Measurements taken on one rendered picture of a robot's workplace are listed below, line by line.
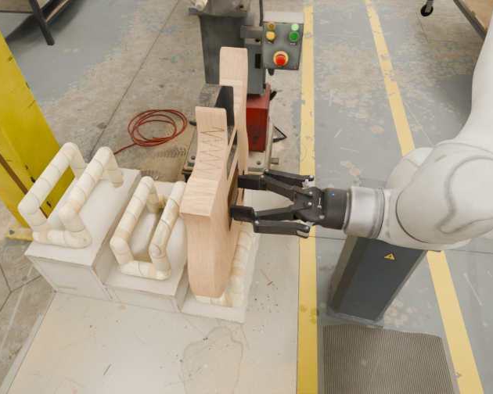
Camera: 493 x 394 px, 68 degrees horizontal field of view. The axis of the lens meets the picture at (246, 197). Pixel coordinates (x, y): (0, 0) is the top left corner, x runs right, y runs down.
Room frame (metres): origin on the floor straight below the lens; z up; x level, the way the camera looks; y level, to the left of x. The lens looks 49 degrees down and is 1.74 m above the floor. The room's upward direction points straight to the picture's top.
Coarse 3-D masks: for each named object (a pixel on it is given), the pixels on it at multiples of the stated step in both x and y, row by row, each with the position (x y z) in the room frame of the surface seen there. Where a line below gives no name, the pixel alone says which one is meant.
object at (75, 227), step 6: (78, 216) 0.42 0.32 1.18; (66, 222) 0.41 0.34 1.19; (72, 222) 0.41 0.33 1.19; (78, 222) 0.42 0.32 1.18; (66, 228) 0.41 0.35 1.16; (72, 228) 0.41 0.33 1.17; (78, 228) 0.41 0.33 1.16; (84, 228) 0.42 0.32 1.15; (72, 234) 0.41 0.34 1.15; (78, 234) 0.41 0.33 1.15; (84, 234) 0.41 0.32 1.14; (90, 240) 0.42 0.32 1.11; (84, 246) 0.41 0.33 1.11
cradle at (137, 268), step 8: (120, 264) 0.39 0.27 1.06; (128, 264) 0.39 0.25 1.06; (136, 264) 0.39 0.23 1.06; (144, 264) 0.39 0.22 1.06; (152, 264) 0.39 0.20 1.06; (128, 272) 0.38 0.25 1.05; (136, 272) 0.38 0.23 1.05; (144, 272) 0.38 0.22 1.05; (152, 272) 0.38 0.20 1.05; (160, 272) 0.37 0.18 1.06; (168, 272) 0.38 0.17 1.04
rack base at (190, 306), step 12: (252, 252) 0.49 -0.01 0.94; (252, 264) 0.46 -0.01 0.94; (252, 276) 0.43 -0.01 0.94; (228, 288) 0.39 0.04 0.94; (192, 300) 0.36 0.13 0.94; (192, 312) 0.34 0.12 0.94; (204, 312) 0.34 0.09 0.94; (216, 312) 0.34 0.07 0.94; (228, 312) 0.34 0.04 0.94; (240, 312) 0.34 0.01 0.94
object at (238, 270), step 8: (248, 224) 0.50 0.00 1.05; (240, 232) 0.48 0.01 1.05; (248, 232) 0.48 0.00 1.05; (240, 240) 0.46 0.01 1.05; (248, 240) 0.46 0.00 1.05; (240, 248) 0.44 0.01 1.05; (248, 248) 0.44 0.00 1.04; (240, 256) 0.41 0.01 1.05; (232, 264) 0.40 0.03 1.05; (240, 264) 0.40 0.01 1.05; (232, 272) 0.38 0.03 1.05; (240, 272) 0.38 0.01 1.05; (232, 280) 0.36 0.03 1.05; (240, 280) 0.36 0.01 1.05
